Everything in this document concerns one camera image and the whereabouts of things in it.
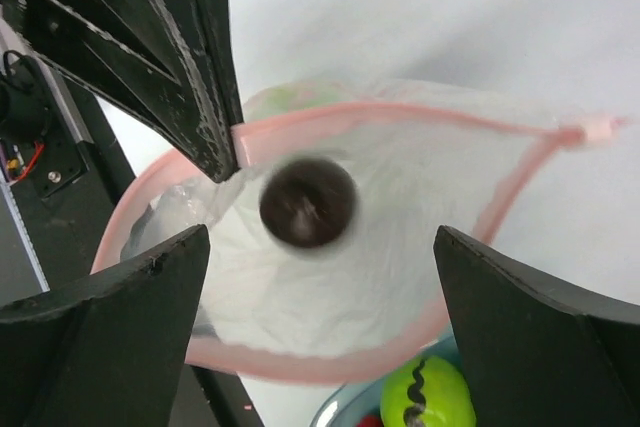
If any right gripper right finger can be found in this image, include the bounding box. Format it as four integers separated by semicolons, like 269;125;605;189
434;226;639;427

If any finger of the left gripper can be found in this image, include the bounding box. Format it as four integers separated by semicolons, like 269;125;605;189
14;0;243;183

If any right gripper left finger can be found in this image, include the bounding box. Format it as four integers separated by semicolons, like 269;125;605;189
1;225;210;426

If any green halved avocado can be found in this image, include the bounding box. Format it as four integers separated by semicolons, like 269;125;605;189
252;84;341;115

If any dark mangosteen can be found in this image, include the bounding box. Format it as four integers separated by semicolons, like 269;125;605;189
259;157;359;250

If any clear pink zip top bag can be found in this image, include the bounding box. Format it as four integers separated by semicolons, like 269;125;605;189
93;81;639;384

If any green melon with black stripe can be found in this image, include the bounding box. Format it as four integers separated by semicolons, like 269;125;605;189
380;356;477;427

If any red bell pepper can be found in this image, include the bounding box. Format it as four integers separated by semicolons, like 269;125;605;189
357;414;384;427

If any blue plastic tray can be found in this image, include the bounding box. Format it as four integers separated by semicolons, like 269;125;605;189
310;327;461;427

